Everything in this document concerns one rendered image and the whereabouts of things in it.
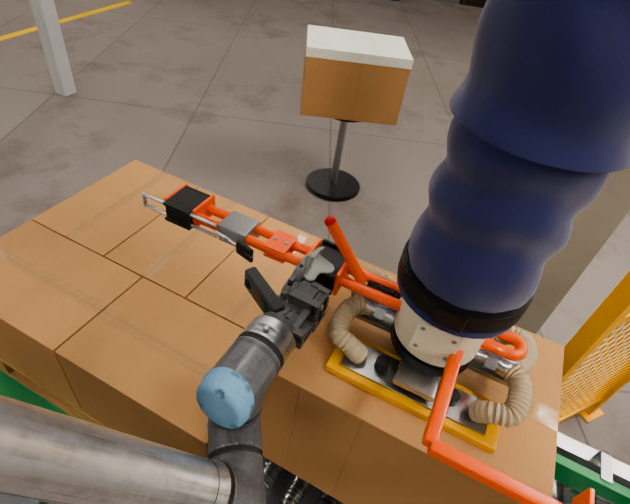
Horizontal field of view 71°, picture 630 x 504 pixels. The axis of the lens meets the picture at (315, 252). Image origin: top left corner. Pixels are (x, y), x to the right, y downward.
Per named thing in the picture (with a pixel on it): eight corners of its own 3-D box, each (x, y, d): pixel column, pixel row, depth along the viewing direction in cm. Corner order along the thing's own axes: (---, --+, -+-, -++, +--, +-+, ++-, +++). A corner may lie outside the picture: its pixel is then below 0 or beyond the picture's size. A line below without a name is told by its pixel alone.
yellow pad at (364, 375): (500, 410, 86) (511, 397, 83) (492, 455, 79) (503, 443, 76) (343, 335, 95) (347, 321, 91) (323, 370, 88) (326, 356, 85)
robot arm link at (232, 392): (191, 411, 70) (189, 379, 63) (236, 354, 79) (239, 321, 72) (240, 442, 68) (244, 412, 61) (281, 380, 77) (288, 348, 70)
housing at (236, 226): (260, 235, 100) (261, 220, 97) (244, 252, 95) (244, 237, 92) (234, 224, 102) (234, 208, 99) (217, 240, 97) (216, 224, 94)
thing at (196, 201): (216, 212, 104) (215, 195, 100) (196, 229, 99) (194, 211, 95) (186, 199, 106) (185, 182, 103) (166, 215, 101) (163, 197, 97)
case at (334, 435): (495, 427, 127) (565, 346, 100) (466, 576, 99) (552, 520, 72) (311, 336, 142) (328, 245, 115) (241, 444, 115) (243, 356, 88)
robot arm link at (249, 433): (206, 471, 76) (206, 441, 67) (207, 407, 84) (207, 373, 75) (260, 466, 78) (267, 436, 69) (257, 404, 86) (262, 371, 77)
